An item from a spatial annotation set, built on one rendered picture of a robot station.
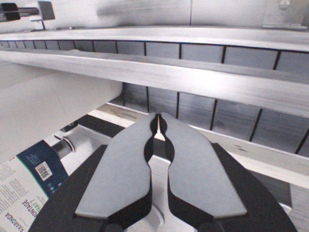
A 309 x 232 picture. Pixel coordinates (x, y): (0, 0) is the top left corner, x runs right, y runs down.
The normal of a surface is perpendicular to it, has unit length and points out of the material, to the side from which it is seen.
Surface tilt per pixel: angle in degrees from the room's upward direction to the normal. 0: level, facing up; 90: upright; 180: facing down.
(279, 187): 90
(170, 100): 0
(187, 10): 0
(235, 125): 0
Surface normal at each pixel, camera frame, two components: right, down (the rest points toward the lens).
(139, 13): -0.50, 0.46
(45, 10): 0.86, 0.24
